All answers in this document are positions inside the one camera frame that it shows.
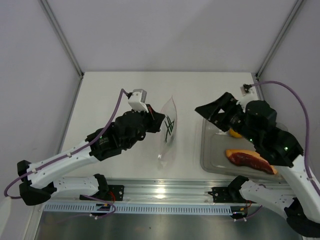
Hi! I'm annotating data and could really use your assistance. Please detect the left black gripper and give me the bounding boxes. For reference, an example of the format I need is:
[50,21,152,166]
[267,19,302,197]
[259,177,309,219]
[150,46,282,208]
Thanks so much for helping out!
[124,104,165,150]

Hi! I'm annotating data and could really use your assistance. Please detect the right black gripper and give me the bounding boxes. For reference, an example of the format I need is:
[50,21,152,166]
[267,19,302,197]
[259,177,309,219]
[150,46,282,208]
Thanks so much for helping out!
[194,92,261,145]

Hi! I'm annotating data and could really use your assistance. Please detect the green scallion toy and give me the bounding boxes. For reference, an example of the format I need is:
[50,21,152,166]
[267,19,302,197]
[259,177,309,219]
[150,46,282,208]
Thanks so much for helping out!
[164,116,175,143]

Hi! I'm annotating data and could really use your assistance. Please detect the clear pink zip bag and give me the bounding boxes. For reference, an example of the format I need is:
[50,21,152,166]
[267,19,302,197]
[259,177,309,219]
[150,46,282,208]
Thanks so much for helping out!
[157,96,178,171]

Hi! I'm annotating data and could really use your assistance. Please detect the yellow lemon toy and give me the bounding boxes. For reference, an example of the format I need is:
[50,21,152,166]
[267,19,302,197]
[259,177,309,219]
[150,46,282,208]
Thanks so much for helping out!
[228,128,242,139]

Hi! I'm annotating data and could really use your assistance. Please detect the red meat slice toy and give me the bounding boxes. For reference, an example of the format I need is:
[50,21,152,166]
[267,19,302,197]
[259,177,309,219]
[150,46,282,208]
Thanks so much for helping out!
[225,149,278,175]

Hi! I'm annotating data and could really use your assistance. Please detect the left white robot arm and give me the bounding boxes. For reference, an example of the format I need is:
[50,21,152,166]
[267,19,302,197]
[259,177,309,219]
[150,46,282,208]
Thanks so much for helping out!
[17,105,165,206]

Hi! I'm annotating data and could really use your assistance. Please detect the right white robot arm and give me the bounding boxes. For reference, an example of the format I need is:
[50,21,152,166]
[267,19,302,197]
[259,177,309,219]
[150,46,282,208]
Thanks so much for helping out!
[195,92,320,238]

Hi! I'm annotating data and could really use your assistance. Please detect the clear plastic food container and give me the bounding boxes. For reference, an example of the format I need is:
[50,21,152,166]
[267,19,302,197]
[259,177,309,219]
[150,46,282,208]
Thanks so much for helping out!
[200,119,285,183]

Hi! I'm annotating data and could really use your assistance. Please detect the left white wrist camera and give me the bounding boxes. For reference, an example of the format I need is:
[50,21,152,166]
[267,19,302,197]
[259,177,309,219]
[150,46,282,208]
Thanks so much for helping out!
[128,89,148,112]

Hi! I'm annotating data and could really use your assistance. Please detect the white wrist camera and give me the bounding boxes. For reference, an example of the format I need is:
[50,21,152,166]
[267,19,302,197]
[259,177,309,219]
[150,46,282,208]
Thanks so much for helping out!
[237,84,256,108]
[128,89,148,112]

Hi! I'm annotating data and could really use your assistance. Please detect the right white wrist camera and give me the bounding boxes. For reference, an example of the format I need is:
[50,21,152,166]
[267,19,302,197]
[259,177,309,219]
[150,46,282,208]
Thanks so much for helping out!
[237,84,256,108]

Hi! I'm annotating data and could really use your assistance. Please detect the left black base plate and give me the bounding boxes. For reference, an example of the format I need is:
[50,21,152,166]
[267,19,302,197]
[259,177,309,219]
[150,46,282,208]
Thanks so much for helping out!
[102,185,125,202]

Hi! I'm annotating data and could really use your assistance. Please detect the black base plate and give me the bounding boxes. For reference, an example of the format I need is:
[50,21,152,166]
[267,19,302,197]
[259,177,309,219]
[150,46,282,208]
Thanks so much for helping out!
[207,186,256,204]
[102,185,125,202]

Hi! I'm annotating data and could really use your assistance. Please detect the aluminium mounting rail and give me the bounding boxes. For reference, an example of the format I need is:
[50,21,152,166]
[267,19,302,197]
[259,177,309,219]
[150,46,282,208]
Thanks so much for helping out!
[33,178,306,207]

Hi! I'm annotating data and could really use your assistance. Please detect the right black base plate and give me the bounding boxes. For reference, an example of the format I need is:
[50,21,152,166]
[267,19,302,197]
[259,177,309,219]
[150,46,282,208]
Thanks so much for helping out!
[207,186,256,204]

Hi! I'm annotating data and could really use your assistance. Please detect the white slotted cable duct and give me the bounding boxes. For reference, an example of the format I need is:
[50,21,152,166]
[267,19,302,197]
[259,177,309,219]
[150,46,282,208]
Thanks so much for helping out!
[43,202,233,216]

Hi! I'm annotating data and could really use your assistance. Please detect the right aluminium frame post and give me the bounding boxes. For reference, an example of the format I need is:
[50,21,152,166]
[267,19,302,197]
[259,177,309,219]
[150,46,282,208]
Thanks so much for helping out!
[254,0,307,77]

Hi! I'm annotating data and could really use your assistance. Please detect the aluminium frame post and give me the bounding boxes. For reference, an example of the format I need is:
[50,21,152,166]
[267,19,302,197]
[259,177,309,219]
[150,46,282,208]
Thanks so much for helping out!
[254,0,307,77]
[38,0,84,77]

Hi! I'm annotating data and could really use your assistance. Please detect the left aluminium frame post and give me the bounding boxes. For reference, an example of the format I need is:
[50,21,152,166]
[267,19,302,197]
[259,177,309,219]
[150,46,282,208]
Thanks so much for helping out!
[38,0,84,77]

